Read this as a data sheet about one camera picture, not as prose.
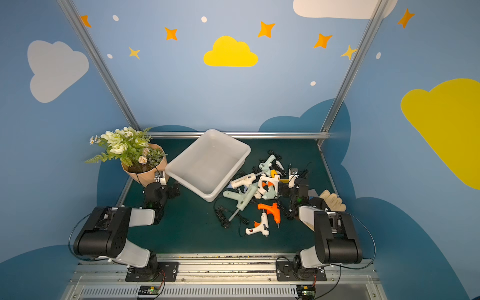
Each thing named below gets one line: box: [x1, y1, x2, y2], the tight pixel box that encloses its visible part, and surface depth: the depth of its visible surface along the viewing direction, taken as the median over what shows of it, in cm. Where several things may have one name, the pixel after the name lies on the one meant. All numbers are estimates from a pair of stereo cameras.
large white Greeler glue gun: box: [230, 172, 257, 189], surface depth 100 cm
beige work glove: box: [319, 189, 347, 212], surface depth 96 cm
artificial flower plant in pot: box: [85, 126, 169, 187], surface depth 82 cm
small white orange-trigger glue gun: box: [245, 212, 270, 237], surface depth 86 cm
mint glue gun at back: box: [258, 154, 276, 177], surface depth 109 cm
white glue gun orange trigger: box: [254, 175, 281, 200], surface depth 100 cm
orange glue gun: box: [256, 202, 281, 229], surface depth 92 cm
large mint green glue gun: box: [223, 183, 258, 222], surface depth 93 cm
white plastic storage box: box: [165, 128, 252, 202], surface depth 108 cm
